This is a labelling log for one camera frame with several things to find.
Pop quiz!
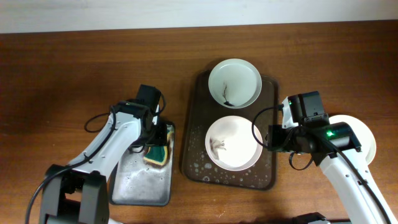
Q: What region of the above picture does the green yellow sponge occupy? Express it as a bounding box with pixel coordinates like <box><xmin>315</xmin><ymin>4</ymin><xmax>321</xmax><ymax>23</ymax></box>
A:
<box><xmin>144</xmin><ymin>125</ymin><xmax>175</xmax><ymax>167</ymax></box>

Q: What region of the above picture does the cream white plate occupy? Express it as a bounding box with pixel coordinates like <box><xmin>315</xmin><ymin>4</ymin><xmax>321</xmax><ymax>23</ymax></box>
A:
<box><xmin>329</xmin><ymin>114</ymin><xmax>377</xmax><ymax>165</ymax></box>

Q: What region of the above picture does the pale green plate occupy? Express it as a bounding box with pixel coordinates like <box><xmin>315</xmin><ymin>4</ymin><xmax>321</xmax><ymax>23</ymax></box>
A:
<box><xmin>208</xmin><ymin>58</ymin><xmax>262</xmax><ymax>109</ymax></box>

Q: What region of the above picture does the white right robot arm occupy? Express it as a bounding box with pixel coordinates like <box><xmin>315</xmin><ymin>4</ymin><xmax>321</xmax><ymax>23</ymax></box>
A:
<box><xmin>266</xmin><ymin>122</ymin><xmax>397</xmax><ymax>223</ymax></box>

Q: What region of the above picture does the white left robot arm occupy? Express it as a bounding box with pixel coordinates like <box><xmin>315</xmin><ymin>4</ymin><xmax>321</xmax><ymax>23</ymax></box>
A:
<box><xmin>25</xmin><ymin>101</ymin><xmax>175</xmax><ymax>223</ymax></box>

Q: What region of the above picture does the small black soapy tray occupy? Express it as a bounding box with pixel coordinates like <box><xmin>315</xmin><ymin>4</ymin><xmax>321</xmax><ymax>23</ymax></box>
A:
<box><xmin>109</xmin><ymin>121</ymin><xmax>175</xmax><ymax>206</ymax></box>

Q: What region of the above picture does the dark brown serving tray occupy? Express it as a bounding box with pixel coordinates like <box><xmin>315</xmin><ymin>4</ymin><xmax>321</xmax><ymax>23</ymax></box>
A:
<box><xmin>180</xmin><ymin>70</ymin><xmax>279</xmax><ymax>191</ymax></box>

